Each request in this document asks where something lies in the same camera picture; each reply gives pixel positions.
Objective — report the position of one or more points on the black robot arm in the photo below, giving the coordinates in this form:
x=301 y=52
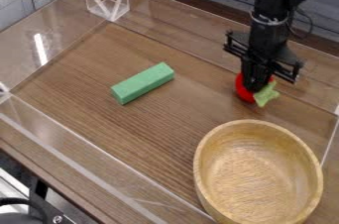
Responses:
x=262 y=47

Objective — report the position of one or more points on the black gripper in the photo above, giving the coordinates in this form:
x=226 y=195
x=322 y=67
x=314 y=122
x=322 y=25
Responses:
x=258 y=65

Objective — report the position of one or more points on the green rectangular block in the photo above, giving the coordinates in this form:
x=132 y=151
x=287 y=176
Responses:
x=143 y=82

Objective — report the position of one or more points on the wooden bowl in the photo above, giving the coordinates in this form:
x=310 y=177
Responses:
x=257 y=174

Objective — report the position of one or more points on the clear acrylic enclosure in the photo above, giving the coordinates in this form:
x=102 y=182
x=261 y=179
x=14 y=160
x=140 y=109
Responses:
x=122 y=114

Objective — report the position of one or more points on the black metal table bracket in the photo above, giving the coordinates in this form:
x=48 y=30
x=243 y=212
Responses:
x=54 y=216

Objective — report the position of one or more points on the red plush strawberry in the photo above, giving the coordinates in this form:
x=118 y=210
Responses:
x=259 y=98

